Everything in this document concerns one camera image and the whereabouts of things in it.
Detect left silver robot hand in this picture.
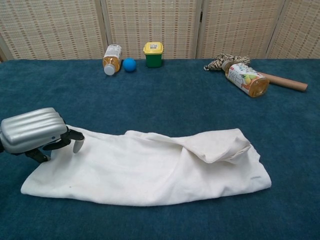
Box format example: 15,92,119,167
0,107,85,164

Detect white T-shirt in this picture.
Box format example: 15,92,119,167
20,127,272,208

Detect woven bamboo screen panel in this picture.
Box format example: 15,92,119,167
0,0,112,63
264,0,320,60
196,0,287,60
99,0,205,60

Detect tea bottle white label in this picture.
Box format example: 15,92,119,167
102,44,123,76

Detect blue ball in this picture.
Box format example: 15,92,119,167
122,57,137,73

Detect blue carpet table cover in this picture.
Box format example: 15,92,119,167
0,57,320,240

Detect green container yellow lid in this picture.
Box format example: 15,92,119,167
142,41,165,69

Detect tea bottle fruit label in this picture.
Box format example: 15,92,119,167
224,62,271,98

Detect brown cardboard tube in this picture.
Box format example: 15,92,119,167
257,71,309,92

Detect braided rope bundle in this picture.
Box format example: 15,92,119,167
204,53,251,73

